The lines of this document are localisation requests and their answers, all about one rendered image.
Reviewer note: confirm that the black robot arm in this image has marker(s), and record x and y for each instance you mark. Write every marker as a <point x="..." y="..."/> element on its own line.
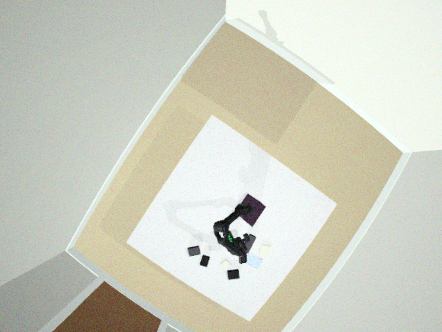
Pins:
<point x="222" y="226"/>

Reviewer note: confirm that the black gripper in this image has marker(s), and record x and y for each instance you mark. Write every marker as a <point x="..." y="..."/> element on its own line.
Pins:
<point x="238" y="239"/>

